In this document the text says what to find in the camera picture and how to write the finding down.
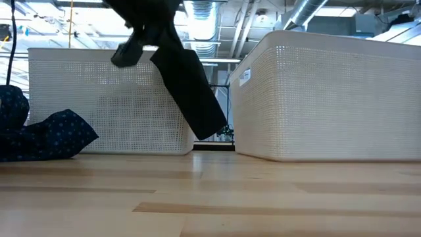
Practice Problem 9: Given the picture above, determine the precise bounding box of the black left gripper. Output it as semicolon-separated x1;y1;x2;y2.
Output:
101;0;182;68

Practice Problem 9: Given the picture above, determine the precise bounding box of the white perforated plastic bin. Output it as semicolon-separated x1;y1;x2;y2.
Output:
229;30;421;163
27;47;198;155

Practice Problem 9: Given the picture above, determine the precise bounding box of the black garment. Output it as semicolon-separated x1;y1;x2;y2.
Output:
149;19;228;141

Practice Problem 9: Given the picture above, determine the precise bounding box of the navy dotted garment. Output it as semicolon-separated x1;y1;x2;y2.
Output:
0;84;99;163

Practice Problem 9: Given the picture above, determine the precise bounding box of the black bar at table edge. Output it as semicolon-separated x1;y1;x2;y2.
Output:
192;143;236;152

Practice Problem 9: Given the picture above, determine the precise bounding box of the yellow hanging strap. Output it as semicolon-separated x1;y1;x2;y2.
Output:
68;0;74;49

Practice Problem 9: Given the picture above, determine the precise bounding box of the silver ribbed ventilation duct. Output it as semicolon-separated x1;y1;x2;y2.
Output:
183;0;220;59

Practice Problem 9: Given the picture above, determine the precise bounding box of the large smooth silver duct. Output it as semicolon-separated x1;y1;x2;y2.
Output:
282;0;330;32

